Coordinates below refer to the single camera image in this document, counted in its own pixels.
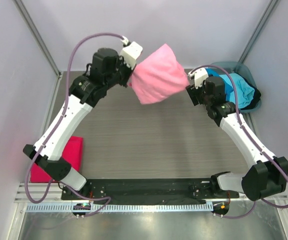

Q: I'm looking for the cyan t shirt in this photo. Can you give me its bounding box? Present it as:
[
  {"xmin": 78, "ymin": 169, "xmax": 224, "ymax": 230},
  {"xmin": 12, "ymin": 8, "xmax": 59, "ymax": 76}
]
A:
[{"xmin": 230, "ymin": 73, "xmax": 255, "ymax": 110}]

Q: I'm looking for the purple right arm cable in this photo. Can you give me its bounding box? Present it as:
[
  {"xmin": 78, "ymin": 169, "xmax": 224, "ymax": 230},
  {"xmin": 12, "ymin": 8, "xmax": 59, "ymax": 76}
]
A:
[{"xmin": 188, "ymin": 65, "xmax": 288, "ymax": 219}]

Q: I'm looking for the black t shirt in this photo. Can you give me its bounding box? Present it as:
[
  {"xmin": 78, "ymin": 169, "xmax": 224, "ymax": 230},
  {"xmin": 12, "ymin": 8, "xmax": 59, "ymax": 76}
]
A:
[{"xmin": 240, "ymin": 76, "xmax": 262, "ymax": 113}]

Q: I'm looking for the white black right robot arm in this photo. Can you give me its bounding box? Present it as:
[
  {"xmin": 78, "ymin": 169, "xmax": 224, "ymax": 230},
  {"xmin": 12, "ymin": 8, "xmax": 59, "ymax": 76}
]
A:
[{"xmin": 186, "ymin": 76, "xmax": 288, "ymax": 201}]

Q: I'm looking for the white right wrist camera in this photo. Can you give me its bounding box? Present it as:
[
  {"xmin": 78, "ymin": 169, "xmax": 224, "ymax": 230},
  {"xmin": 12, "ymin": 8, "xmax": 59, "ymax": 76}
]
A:
[{"xmin": 188, "ymin": 67, "xmax": 209, "ymax": 89}]

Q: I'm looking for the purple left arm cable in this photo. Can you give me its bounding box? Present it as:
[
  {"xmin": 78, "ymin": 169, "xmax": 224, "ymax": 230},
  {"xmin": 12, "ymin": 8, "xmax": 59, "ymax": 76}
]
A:
[{"xmin": 24, "ymin": 32, "xmax": 126, "ymax": 217}]

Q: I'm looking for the aluminium frame rail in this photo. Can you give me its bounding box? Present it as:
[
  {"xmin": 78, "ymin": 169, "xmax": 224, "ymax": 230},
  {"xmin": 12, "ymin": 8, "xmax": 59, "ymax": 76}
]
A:
[{"xmin": 14, "ymin": 183, "xmax": 288, "ymax": 203}]

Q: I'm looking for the magenta folded t shirt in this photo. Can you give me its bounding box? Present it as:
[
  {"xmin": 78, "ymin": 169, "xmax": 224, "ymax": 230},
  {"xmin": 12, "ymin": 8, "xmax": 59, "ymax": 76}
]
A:
[{"xmin": 30, "ymin": 136, "xmax": 84, "ymax": 183}]

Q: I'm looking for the blue t shirt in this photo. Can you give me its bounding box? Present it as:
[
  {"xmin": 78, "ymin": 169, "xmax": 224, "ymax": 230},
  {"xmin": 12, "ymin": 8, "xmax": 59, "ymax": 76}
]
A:
[{"xmin": 206, "ymin": 68, "xmax": 234, "ymax": 102}]

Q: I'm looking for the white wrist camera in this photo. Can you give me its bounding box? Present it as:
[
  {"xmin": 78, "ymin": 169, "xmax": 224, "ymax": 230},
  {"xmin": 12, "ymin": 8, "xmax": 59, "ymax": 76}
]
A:
[
  {"xmin": 119, "ymin": 36, "xmax": 143, "ymax": 70},
  {"xmin": 188, "ymin": 67, "xmax": 209, "ymax": 89}
]

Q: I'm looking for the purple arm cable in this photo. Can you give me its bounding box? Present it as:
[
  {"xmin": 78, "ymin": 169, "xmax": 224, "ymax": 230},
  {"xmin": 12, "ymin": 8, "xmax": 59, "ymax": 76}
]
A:
[
  {"xmin": 24, "ymin": 32, "xmax": 126, "ymax": 217},
  {"xmin": 188, "ymin": 65, "xmax": 288, "ymax": 219}
]

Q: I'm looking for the light pink t shirt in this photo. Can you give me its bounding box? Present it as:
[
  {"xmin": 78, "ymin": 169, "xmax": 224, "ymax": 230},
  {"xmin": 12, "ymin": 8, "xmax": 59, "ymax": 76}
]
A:
[{"xmin": 129, "ymin": 43, "xmax": 189, "ymax": 105}]

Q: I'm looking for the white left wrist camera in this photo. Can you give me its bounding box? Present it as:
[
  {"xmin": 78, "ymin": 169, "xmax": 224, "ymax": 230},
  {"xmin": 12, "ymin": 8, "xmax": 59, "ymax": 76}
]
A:
[{"xmin": 119, "ymin": 36, "xmax": 143, "ymax": 70}]

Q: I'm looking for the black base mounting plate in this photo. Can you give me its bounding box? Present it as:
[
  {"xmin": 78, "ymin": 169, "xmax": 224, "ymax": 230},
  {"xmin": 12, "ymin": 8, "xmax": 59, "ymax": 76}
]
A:
[{"xmin": 60, "ymin": 177, "xmax": 240, "ymax": 201}]

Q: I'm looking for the left aluminium corner post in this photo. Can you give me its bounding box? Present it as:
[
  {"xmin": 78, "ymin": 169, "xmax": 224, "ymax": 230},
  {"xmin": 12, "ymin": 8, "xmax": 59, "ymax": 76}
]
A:
[{"xmin": 12, "ymin": 0, "xmax": 61, "ymax": 78}]

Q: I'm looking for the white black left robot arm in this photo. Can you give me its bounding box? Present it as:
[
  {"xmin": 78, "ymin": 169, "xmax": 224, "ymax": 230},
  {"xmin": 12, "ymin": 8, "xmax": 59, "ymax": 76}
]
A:
[{"xmin": 23, "ymin": 43, "xmax": 143, "ymax": 191}]

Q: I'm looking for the aluminium corner post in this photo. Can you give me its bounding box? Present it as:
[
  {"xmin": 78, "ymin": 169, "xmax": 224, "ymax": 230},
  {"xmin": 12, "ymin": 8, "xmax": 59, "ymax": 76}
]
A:
[
  {"xmin": 238, "ymin": 0, "xmax": 281, "ymax": 64},
  {"xmin": 12, "ymin": 0, "xmax": 61, "ymax": 78}
]

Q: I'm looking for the right aluminium corner post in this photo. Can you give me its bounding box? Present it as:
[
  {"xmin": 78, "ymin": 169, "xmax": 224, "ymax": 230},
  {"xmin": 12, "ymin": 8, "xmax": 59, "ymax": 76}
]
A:
[{"xmin": 238, "ymin": 0, "xmax": 281, "ymax": 64}]

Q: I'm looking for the slotted white cable duct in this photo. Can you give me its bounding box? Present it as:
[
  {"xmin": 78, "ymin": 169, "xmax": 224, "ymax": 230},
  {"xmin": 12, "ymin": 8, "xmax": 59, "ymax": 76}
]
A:
[{"xmin": 26, "ymin": 202, "xmax": 213, "ymax": 213}]

